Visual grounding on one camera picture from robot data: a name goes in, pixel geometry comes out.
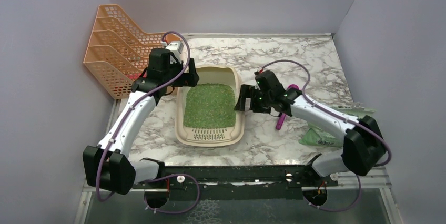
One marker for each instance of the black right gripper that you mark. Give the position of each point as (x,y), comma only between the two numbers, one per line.
(250,91)

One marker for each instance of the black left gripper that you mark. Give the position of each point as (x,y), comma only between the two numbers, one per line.
(189,79)

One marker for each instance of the purple plastic litter scoop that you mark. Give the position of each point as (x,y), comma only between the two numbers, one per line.
(282,116)

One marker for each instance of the beige plastic litter box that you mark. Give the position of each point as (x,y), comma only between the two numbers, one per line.
(217,137)

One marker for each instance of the green litter bag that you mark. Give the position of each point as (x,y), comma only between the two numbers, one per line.
(327,130)

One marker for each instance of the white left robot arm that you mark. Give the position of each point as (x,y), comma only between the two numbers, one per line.
(107,165)

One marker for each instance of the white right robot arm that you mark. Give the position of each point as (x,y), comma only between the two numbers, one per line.
(361,137)

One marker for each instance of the green litter pellets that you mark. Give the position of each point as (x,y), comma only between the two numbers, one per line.
(210,106)

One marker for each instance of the orange mesh file rack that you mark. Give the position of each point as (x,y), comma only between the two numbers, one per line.
(118,50)

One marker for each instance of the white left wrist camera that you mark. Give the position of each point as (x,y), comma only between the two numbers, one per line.
(175,46)

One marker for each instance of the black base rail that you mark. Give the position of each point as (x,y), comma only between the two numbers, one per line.
(236,182)

